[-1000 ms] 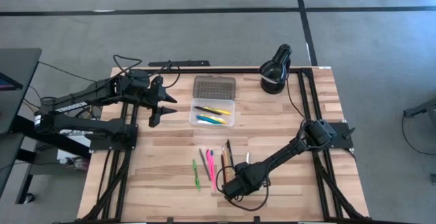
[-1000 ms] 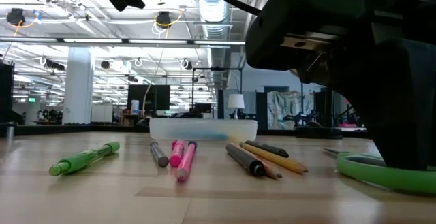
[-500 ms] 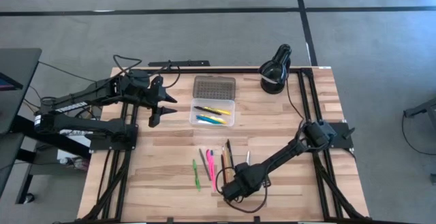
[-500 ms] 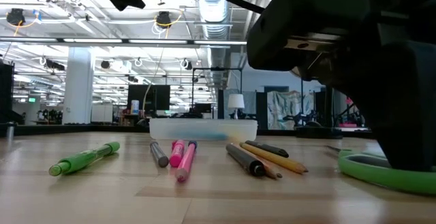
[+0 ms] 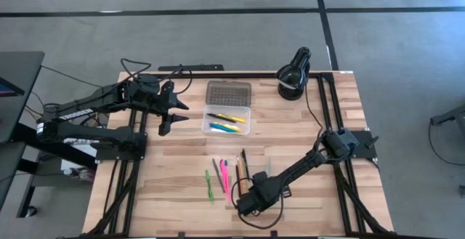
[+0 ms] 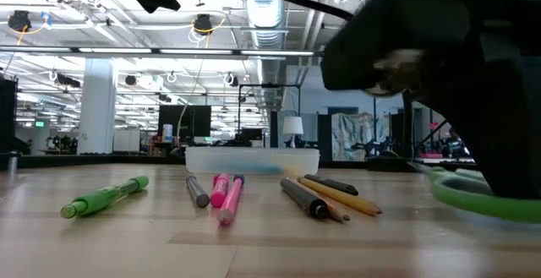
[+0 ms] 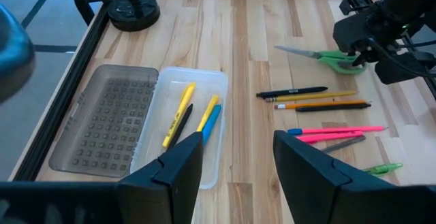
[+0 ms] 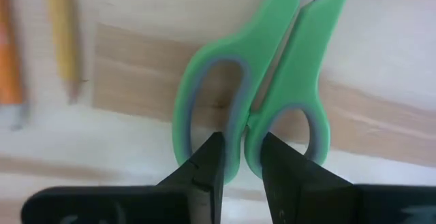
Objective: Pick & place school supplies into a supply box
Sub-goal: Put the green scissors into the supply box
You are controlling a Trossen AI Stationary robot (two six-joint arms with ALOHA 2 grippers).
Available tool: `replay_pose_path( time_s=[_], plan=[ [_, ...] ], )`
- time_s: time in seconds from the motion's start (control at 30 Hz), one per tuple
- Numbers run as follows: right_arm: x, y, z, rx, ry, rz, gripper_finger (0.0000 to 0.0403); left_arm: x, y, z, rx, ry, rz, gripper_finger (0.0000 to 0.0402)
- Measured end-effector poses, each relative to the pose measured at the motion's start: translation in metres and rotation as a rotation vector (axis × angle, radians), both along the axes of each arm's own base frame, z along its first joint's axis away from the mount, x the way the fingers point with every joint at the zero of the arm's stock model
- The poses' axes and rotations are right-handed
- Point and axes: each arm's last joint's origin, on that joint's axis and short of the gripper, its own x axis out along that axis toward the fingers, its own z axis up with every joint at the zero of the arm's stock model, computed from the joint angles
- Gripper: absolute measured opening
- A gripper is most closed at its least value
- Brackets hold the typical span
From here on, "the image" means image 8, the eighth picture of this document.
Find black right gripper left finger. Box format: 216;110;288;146
157;131;226;224

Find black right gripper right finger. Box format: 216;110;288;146
260;131;357;224

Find green scissors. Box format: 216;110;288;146
171;0;351;186

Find yellow pencil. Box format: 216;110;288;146
44;0;85;105

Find orange pencil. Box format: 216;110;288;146
0;0;31;132

